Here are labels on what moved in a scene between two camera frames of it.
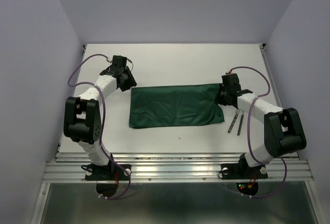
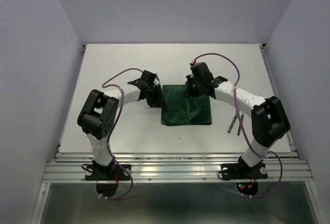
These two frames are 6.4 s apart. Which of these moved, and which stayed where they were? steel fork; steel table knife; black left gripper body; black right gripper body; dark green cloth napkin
Moved: black left gripper body; black right gripper body; dark green cloth napkin
Stayed: steel fork; steel table knife
